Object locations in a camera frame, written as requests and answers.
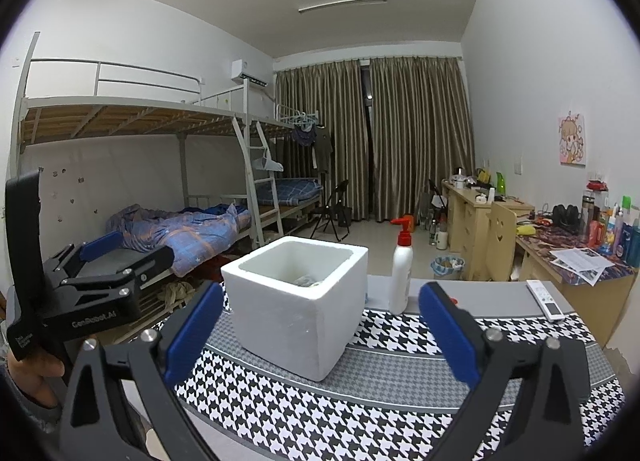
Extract grey trash bin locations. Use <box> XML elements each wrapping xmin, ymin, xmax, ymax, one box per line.
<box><xmin>431</xmin><ymin>255</ymin><xmax>466</xmax><ymax>283</ymax></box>

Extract houndstooth tablecloth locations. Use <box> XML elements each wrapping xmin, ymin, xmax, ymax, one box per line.
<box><xmin>95</xmin><ymin>276</ymin><xmax>627</xmax><ymax>461</ymax></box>

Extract wooden desk with patterned cover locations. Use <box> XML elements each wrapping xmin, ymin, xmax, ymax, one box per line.
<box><xmin>514</xmin><ymin>220</ymin><xmax>639</xmax><ymax>348</ymax></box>

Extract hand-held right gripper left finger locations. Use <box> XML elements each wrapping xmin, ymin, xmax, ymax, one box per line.
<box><xmin>59</xmin><ymin>281</ymin><xmax>225</xmax><ymax>461</ymax></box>

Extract group of toiletry bottles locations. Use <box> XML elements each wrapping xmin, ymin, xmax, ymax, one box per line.
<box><xmin>579</xmin><ymin>180</ymin><xmax>640</xmax><ymax>270</ymax></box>

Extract white clothes hanger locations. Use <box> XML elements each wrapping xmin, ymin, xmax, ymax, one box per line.
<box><xmin>252</xmin><ymin>148</ymin><xmax>284</xmax><ymax>172</ymax></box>

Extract white foam box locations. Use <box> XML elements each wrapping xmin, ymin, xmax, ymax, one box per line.
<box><xmin>220</xmin><ymin>235</ymin><xmax>370</xmax><ymax>383</ymax></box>

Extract white bed ladder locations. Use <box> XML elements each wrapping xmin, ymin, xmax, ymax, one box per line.
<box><xmin>231</xmin><ymin>113</ymin><xmax>284</xmax><ymax>250</ymax></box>

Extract black headphones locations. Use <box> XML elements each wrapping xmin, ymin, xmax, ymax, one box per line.
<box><xmin>552</xmin><ymin>203</ymin><xmax>584</xmax><ymax>233</ymax></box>

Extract white air conditioner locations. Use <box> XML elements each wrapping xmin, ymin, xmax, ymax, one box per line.
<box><xmin>230</xmin><ymin>58</ymin><xmax>271</xmax><ymax>88</ymax></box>

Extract wooden chair with smiley cutout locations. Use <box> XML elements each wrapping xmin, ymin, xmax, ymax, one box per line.
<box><xmin>479</xmin><ymin>202</ymin><xmax>519</xmax><ymax>283</ymax></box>

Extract blue checked quilt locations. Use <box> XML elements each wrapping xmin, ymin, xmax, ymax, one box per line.
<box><xmin>105</xmin><ymin>203</ymin><xmax>251</xmax><ymax>278</ymax></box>

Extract brown curtain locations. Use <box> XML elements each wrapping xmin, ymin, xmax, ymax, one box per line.
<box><xmin>368</xmin><ymin>56</ymin><xmax>476</xmax><ymax>225</ymax></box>
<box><xmin>275</xmin><ymin>60</ymin><xmax>374</xmax><ymax>225</ymax></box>

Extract cartoon wall poster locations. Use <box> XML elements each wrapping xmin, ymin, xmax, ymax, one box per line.
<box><xmin>558</xmin><ymin>113</ymin><xmax>589</xmax><ymax>167</ymax></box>

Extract person's left forearm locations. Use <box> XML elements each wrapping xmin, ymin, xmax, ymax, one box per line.
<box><xmin>0</xmin><ymin>366</ymin><xmax>63</xmax><ymax>429</ymax></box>

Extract hanging dark clothes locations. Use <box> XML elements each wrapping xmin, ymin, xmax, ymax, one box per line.
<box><xmin>292</xmin><ymin>123</ymin><xmax>334</xmax><ymax>173</ymax></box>

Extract blue checked mattress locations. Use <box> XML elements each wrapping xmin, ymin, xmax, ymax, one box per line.
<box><xmin>273</xmin><ymin>176</ymin><xmax>324</xmax><ymax>207</ymax></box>

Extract wooden desk with drawers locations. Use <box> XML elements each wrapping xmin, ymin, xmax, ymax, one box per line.
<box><xmin>440</xmin><ymin>180</ymin><xmax>535</xmax><ymax>283</ymax></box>

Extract white metal bunk bed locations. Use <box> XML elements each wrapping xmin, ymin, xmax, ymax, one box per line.
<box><xmin>10</xmin><ymin>31</ymin><xmax>332</xmax><ymax>342</ymax></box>

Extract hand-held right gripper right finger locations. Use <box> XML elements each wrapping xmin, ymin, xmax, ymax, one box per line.
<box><xmin>418</xmin><ymin>281</ymin><xmax>593</xmax><ymax>461</ymax></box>

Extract crumpled clothes pile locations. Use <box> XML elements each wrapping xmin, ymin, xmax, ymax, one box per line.
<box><xmin>157</xmin><ymin>280</ymin><xmax>202</xmax><ymax>318</ymax></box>

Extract ceiling tube light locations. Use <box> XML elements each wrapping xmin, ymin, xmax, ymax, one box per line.
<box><xmin>298</xmin><ymin>0</ymin><xmax>389</xmax><ymax>14</ymax></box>

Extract white pump bottle red cap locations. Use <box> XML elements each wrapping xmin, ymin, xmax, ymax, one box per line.
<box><xmin>388</xmin><ymin>217</ymin><xmax>415</xmax><ymax>316</ymax></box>

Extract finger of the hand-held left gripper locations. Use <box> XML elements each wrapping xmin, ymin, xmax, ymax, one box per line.
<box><xmin>61</xmin><ymin>245</ymin><xmax>175</xmax><ymax>299</ymax></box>
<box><xmin>43</xmin><ymin>230</ymin><xmax>126</xmax><ymax>285</ymax></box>

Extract printed paper sheets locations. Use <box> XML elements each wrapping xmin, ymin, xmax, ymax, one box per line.
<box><xmin>549</xmin><ymin>246</ymin><xmax>617</xmax><ymax>288</ymax></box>

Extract black folding chair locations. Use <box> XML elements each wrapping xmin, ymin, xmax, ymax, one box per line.
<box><xmin>309</xmin><ymin>180</ymin><xmax>354</xmax><ymax>242</ymax></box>
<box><xmin>427</xmin><ymin>179</ymin><xmax>450</xmax><ymax>228</ymax></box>

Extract person's left hand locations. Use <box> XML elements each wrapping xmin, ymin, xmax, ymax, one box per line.
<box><xmin>6</xmin><ymin>347</ymin><xmax>67</xmax><ymax>410</ymax></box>

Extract white remote control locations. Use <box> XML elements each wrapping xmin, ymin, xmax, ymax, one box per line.
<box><xmin>525</xmin><ymin>279</ymin><xmax>566</xmax><ymax>324</ymax></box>

